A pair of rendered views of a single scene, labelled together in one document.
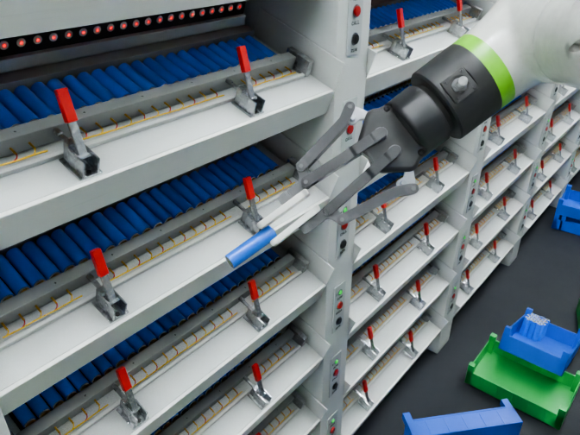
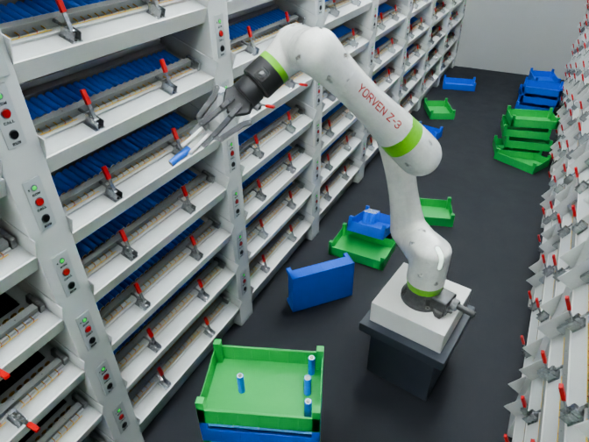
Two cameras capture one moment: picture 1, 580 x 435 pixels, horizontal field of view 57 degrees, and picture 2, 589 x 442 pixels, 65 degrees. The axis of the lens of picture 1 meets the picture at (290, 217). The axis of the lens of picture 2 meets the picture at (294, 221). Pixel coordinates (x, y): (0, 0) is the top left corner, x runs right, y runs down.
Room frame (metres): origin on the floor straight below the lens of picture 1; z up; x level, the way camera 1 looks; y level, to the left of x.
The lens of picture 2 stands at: (-0.57, -0.03, 1.55)
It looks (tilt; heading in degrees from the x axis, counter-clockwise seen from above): 35 degrees down; 349
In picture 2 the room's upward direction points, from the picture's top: 1 degrees counter-clockwise
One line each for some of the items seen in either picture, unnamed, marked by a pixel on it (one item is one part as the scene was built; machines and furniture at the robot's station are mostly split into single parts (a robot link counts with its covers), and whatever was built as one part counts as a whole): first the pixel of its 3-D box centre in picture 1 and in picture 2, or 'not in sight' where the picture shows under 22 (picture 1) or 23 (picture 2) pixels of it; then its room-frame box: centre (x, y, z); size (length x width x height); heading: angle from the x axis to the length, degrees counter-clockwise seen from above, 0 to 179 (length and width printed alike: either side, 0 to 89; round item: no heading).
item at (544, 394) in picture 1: (523, 377); (362, 245); (1.26, -0.76, 0.04); 0.30 x 0.20 x 0.08; 51
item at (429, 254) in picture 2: not in sight; (426, 261); (0.54, -0.71, 0.52); 0.16 x 0.13 x 0.19; 3
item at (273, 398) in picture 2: not in sight; (264, 382); (0.18, -0.09, 0.52); 0.30 x 0.20 x 0.08; 73
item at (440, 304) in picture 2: not in sight; (436, 298); (0.48, -0.74, 0.40); 0.26 x 0.15 x 0.06; 36
